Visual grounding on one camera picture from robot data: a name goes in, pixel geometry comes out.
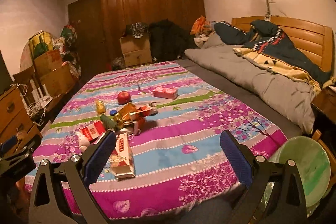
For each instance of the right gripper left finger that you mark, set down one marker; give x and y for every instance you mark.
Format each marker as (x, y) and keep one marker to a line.
(48, 203)

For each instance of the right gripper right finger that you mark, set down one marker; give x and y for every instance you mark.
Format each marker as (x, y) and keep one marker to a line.
(274, 191)

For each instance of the white tissue ball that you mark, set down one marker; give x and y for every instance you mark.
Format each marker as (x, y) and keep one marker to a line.
(84, 143)

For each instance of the long red white carton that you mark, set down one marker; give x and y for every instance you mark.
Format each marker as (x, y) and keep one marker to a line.
(121, 159)

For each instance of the gold orange packaging pile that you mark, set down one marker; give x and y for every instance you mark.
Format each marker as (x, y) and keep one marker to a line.
(133, 117)

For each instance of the wooden chest of drawers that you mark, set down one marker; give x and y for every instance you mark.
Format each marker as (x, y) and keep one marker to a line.
(15, 121)

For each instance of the red cigarette box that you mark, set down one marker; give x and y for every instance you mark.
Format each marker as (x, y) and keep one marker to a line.
(93, 130)

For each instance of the black television screen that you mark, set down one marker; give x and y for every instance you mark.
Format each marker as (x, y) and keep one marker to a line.
(5, 78)

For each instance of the green crumpled cloth scrap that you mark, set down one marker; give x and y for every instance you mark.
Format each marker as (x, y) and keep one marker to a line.
(108, 123)

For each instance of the yellow crumpled wrapper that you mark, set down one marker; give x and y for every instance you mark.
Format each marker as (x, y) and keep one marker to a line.
(100, 107)

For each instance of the blue bottle cap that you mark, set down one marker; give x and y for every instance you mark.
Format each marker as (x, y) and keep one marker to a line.
(113, 112)

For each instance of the stacked cardboard boxes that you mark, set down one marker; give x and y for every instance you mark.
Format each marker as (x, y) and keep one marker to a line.
(51, 66)

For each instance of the grey quilt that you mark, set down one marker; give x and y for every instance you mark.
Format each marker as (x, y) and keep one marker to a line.
(290, 98)

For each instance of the colourful striped floral bedsheet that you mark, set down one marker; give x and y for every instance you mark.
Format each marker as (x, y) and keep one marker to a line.
(178, 159)

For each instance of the red apple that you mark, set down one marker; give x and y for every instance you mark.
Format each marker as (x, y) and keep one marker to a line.
(123, 98)

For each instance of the pink tissue pack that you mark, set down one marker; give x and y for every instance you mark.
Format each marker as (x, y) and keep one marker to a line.
(167, 93)

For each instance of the dark patterned blanket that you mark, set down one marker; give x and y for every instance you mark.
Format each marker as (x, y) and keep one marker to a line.
(267, 46)

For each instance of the cardboard box by wardrobe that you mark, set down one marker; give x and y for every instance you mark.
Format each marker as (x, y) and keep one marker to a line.
(136, 51)

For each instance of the wooden headboard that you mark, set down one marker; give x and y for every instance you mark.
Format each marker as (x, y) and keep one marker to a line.
(315, 41)

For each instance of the black clothes pile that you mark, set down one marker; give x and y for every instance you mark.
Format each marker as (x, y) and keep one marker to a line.
(168, 41)

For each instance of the orange bag on bed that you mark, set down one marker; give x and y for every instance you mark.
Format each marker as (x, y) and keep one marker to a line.
(201, 26)

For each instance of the brown wooden wardrobe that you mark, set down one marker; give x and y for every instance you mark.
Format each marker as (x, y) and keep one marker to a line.
(99, 25)

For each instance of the white router with cables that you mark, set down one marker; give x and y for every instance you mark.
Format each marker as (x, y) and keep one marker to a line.
(42, 99)

